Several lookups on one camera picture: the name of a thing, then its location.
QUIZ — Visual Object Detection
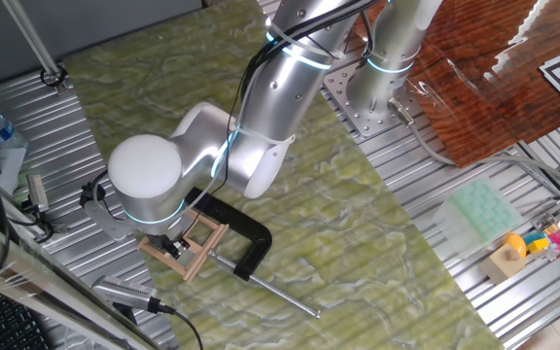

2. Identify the black C-clamp with steel screw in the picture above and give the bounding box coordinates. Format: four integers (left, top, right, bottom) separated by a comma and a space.
185, 187, 323, 320

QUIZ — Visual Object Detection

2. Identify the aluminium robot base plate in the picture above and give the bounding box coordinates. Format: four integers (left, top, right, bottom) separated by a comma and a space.
322, 65, 425, 138

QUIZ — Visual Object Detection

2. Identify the black keyboard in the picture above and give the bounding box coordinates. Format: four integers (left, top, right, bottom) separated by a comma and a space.
0, 279, 53, 350

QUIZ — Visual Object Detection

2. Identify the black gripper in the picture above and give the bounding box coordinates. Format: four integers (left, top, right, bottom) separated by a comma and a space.
146, 232, 190, 260

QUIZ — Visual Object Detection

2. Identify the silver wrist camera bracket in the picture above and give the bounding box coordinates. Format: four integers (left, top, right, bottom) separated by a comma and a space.
79, 180, 138, 243

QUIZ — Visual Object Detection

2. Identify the white paper sheet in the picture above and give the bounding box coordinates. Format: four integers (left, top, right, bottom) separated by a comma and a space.
0, 144, 28, 195

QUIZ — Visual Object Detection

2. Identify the translucent green plastic box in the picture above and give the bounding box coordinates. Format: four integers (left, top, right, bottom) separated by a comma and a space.
433, 177, 524, 259

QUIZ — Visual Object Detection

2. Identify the teal toy piece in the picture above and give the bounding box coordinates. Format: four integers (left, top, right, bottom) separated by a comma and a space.
522, 230, 548, 247

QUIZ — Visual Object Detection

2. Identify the tan wooden toy block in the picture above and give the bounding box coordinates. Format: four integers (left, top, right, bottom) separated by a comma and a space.
477, 242, 528, 286

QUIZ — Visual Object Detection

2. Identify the wooden model window frame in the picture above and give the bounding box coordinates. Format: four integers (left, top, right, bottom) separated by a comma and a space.
137, 208, 230, 284

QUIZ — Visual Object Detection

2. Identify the silver depth camera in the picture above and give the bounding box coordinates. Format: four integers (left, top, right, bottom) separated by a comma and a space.
90, 274, 160, 313
25, 173, 51, 215

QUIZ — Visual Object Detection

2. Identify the aluminium stand pole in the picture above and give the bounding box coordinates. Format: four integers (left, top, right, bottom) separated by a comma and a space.
1, 0, 67, 93

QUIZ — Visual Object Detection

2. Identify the green marble pattern mat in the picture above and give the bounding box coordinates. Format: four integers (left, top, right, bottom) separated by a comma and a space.
60, 0, 505, 350

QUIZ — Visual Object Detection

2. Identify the grey metal desk frame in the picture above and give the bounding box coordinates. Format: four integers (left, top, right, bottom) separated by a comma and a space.
0, 208, 164, 350

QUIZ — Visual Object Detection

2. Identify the glossy brown wood-grain board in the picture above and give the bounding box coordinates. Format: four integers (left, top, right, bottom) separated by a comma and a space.
345, 0, 560, 170

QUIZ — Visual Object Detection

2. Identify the yellow toy block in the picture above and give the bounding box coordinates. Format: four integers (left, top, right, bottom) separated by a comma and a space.
526, 237, 551, 256

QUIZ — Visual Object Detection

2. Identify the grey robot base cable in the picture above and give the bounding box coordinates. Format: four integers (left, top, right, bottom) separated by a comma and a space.
388, 96, 560, 196

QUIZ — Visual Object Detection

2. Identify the black ring at pole foot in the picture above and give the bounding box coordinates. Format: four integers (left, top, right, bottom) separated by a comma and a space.
40, 64, 70, 89

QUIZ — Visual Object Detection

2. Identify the thin black camera cable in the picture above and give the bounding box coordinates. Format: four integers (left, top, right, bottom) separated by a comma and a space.
7, 201, 67, 244

